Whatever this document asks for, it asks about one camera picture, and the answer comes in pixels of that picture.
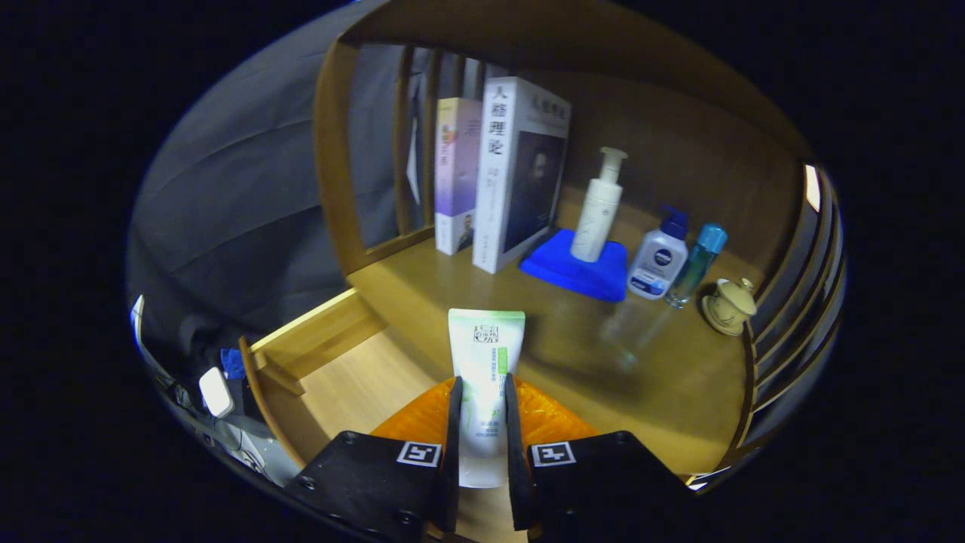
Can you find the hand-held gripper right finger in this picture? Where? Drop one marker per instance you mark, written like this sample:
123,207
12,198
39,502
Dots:
595,483

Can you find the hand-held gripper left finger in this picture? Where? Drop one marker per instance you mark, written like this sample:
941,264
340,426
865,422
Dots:
377,483

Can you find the wooden drawer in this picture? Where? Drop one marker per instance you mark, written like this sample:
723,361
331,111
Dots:
362,385

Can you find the white and green tube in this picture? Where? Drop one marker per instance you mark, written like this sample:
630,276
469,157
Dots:
486,354

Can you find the wooden countertop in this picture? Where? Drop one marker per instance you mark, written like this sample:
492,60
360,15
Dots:
603,362

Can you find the wooden cabinet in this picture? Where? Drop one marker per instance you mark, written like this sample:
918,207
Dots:
678,151

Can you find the white rounded device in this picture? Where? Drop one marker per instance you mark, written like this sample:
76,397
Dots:
216,392

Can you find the small blue object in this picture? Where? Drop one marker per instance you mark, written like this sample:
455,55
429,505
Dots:
232,363

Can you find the blue folded cloth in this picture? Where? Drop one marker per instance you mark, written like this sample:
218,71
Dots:
558,268

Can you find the beige lidded teacup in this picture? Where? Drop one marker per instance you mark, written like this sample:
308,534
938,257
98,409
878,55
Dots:
730,305

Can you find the white bottle with blue cap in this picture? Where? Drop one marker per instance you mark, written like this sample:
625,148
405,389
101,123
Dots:
657,264

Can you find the teal slim bottle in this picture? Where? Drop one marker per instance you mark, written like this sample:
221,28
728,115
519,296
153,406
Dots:
697,260

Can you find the white pump bottle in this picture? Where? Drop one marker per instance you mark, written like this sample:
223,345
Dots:
595,219

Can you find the black backdrop cloth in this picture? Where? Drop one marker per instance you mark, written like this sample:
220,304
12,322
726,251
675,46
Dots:
226,226

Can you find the white book with portrait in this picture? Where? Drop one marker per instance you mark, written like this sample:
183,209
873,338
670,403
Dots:
497,181

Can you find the purple book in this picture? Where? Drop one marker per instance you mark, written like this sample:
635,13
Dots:
456,173

